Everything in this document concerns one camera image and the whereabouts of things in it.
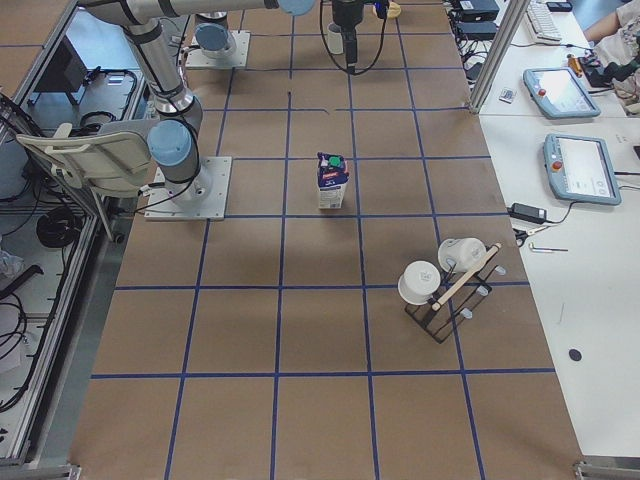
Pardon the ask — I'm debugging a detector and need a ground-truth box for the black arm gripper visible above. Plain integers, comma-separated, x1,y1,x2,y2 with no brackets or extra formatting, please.
332,0,364,71

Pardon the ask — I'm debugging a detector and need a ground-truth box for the white HOME mug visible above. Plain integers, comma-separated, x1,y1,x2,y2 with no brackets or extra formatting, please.
326,22,344,55

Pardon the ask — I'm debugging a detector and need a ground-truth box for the blue white milk carton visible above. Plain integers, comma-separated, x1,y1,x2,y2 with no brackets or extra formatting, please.
317,152,349,210

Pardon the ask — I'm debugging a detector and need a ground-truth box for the white keyboard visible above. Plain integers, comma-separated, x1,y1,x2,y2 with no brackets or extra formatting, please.
524,1,562,45

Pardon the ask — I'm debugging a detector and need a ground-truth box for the teach pendant far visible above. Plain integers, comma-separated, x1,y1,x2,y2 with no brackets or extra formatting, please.
523,67,601,119

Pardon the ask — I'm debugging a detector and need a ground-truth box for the teach pendant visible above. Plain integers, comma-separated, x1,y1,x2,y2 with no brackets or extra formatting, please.
523,67,601,119
543,134,622,206

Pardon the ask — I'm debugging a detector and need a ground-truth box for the white mug on rack rear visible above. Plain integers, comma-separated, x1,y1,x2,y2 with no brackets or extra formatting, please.
438,238,486,273

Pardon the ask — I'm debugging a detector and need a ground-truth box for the white mug on rack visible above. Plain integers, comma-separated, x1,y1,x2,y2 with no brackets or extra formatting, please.
438,238,486,273
398,260,441,306

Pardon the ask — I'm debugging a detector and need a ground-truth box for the black power adapter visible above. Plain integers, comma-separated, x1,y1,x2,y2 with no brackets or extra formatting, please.
507,202,547,225

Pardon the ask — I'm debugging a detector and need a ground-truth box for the white mug on rack front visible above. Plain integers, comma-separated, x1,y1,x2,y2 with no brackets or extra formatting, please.
398,260,441,306

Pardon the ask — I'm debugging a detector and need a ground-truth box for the teach pendant near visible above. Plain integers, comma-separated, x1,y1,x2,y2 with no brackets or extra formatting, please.
543,134,622,206

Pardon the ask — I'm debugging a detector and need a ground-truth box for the grey plastic chair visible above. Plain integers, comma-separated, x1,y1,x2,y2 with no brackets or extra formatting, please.
16,123,151,198

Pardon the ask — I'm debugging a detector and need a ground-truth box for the allen key on desk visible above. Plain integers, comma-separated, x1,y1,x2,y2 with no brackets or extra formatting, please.
528,242,568,253

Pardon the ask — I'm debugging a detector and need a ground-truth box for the black round cap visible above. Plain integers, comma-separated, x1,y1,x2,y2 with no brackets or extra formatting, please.
568,348,582,362

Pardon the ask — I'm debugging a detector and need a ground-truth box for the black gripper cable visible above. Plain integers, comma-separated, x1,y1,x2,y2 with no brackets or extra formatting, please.
319,0,389,77

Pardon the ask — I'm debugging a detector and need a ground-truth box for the aluminium frame post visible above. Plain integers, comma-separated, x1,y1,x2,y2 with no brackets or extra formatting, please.
468,0,529,114

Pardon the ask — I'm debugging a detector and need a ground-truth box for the black wire mug rack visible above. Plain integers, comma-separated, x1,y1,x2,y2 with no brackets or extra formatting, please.
404,261,496,344

